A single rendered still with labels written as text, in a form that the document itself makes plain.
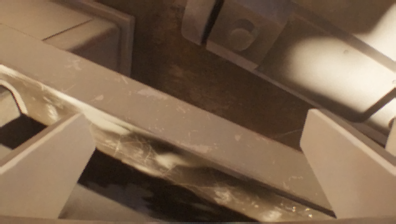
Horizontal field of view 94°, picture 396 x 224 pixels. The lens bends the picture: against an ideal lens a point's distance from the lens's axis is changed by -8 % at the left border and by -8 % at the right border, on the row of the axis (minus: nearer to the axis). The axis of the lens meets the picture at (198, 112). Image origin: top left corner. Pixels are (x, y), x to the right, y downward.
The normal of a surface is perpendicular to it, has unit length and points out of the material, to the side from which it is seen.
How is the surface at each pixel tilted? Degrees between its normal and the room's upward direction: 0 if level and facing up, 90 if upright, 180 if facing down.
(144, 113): 90
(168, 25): 0
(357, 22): 0
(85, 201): 90
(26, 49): 90
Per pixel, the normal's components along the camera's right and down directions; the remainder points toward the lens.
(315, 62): -0.28, 0.61
